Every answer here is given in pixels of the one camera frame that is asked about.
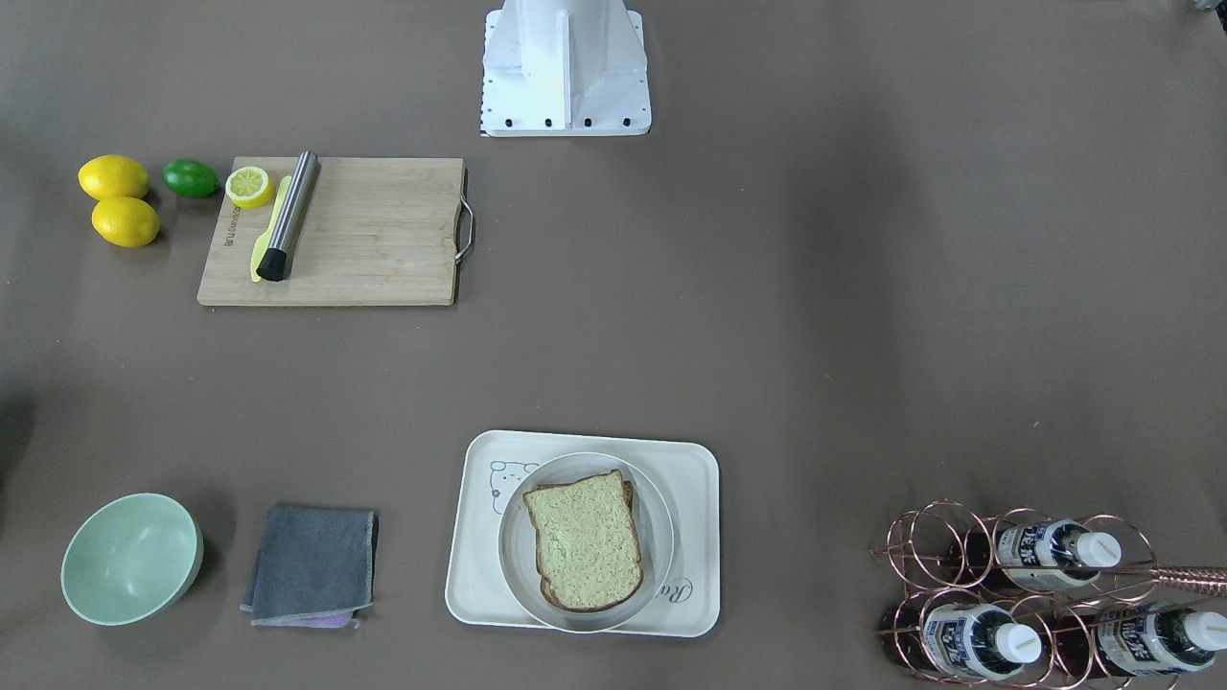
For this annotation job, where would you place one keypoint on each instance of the white round plate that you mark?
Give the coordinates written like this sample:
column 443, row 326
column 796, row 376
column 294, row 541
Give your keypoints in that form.
column 585, row 541

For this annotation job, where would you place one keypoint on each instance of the cream rectangular tray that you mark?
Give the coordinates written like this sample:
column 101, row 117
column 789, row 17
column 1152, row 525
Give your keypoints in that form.
column 687, row 604

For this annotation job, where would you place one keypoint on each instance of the wooden cutting board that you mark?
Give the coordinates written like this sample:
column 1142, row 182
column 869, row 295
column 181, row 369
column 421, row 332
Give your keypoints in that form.
column 379, row 232

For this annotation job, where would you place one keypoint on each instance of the grey folded cloth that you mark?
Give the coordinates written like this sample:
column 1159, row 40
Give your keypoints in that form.
column 314, row 568

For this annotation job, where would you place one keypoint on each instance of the half lemon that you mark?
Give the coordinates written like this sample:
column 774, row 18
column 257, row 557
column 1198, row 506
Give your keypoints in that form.
column 249, row 187

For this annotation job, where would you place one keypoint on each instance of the green lime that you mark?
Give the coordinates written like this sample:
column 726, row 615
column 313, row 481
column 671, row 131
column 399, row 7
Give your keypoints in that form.
column 190, row 178

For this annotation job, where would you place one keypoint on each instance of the drink bottle two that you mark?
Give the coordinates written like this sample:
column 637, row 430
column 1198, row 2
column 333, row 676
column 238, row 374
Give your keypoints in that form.
column 958, row 641

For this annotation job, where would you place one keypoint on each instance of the drink bottle one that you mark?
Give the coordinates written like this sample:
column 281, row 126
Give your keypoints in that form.
column 1045, row 556

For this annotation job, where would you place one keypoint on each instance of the yellow lemon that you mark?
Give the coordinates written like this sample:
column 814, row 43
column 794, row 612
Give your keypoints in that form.
column 125, row 221
column 114, row 175

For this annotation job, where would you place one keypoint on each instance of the green bowl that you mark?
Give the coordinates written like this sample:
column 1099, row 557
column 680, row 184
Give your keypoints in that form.
column 134, row 557

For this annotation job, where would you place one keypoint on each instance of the drink bottle three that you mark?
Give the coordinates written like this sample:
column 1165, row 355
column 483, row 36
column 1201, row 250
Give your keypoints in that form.
column 1149, row 641

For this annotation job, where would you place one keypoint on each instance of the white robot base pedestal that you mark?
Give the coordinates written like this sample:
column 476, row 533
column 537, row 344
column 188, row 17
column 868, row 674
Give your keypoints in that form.
column 564, row 68

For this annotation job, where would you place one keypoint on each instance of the steel handled yellow knife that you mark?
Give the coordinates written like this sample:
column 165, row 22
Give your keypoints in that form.
column 271, row 254

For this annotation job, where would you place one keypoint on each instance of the copper wire bottle rack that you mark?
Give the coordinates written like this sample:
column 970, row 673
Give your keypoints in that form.
column 1026, row 600

